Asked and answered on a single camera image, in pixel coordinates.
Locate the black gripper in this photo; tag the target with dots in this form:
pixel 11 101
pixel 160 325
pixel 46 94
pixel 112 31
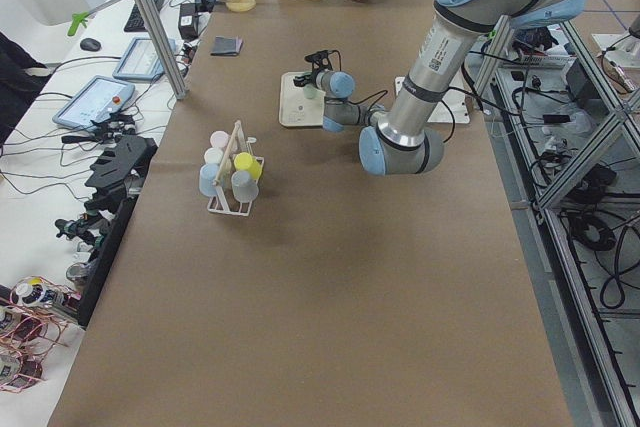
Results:
pixel 313 79

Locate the green plastic cup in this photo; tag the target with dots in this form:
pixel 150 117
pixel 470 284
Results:
pixel 309 91

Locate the cream rabbit tray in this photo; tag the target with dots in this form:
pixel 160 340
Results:
pixel 295 111

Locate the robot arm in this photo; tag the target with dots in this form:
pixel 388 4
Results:
pixel 398 141

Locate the yellow plastic cup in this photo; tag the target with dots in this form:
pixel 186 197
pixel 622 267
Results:
pixel 245 161

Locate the pink plastic cup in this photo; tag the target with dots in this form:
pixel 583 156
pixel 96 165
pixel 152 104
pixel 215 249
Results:
pixel 219 139

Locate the cream white plastic cup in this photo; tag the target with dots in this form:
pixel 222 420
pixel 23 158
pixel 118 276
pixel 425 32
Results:
pixel 215 156

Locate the grey plastic cup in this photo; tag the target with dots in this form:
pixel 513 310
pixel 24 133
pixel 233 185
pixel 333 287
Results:
pixel 244 187

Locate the blue plastic cup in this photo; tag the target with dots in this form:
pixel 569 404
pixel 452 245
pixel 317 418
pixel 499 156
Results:
pixel 207 174

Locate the folded grey cloth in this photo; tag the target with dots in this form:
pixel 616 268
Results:
pixel 226 46

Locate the blue teach pendant far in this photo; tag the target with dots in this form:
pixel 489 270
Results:
pixel 139 62

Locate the blue teach pendant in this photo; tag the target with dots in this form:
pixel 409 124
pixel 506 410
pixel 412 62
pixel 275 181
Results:
pixel 95 102
pixel 139 62

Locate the blue teach pendant near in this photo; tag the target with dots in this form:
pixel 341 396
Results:
pixel 95 102

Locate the black computer mouse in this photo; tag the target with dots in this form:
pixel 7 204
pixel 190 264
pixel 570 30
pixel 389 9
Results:
pixel 90 45

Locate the white wire cup rack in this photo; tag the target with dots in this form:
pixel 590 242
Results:
pixel 225 202

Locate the aluminium frame post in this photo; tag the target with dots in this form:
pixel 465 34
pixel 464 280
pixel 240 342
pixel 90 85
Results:
pixel 161 43

